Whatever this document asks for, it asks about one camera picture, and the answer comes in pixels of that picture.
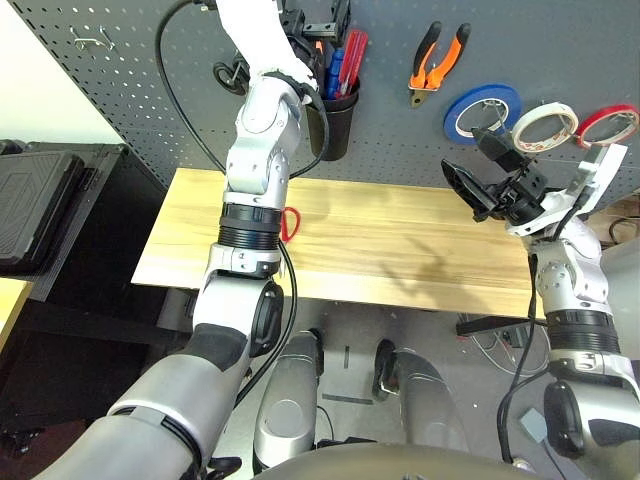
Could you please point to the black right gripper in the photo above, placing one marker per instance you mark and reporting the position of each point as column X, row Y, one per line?
column 522, row 195

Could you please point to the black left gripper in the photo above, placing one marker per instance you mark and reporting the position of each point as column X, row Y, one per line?
column 320, row 30

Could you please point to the white tape roll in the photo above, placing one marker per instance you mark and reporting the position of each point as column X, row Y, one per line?
column 545, row 108

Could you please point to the orange black pliers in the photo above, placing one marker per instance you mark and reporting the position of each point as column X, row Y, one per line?
column 449, row 56

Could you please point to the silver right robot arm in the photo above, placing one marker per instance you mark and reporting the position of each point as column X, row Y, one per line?
column 575, row 280

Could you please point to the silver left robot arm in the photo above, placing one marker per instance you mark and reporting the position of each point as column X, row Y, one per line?
column 250, row 150

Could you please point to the dark grey pegboard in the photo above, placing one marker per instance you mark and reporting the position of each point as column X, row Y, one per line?
column 390, row 150

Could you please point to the silver single peg hook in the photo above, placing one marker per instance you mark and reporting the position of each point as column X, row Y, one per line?
column 500, row 117
column 625, row 116

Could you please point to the blue marker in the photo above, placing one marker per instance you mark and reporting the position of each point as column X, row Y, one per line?
column 334, row 70

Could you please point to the blue tape roll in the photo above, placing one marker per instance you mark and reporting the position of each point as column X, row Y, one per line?
column 480, row 90

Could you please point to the black cup holder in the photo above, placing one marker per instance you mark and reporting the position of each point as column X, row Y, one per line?
column 340, row 130

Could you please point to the red tape roll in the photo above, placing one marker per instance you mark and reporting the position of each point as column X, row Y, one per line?
column 607, row 108

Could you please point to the light grey curved shell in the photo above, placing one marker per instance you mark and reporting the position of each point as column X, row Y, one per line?
column 625, row 270

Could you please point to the black right robot foot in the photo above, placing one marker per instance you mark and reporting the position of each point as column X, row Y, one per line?
column 382, row 365

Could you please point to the silver right robot leg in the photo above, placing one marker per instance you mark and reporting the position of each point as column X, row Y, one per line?
column 430, row 405

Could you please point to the silver robot leg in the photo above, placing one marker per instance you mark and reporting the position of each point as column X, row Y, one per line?
column 430, row 405
column 287, row 410

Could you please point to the grey floor pedal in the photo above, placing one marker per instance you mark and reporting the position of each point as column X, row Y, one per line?
column 534, row 425

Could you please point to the black low cabinet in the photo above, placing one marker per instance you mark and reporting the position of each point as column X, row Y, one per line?
column 115, row 225

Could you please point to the black floor power box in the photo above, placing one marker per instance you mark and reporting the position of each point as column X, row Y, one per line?
column 345, row 443

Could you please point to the grey robot torso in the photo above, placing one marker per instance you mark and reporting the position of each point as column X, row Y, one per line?
column 400, row 467

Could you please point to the silver left robot leg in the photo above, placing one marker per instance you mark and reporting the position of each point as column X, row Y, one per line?
column 287, row 410

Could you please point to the black hard case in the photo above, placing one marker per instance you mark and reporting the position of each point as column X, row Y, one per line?
column 35, row 210

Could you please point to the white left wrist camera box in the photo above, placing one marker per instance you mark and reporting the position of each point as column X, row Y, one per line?
column 255, row 30

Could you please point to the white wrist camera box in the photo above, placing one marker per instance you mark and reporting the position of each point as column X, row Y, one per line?
column 605, row 175
column 255, row 30

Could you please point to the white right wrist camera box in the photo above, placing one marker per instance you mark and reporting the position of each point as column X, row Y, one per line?
column 605, row 175

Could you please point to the black table support bracket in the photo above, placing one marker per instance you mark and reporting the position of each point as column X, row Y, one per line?
column 490, row 325

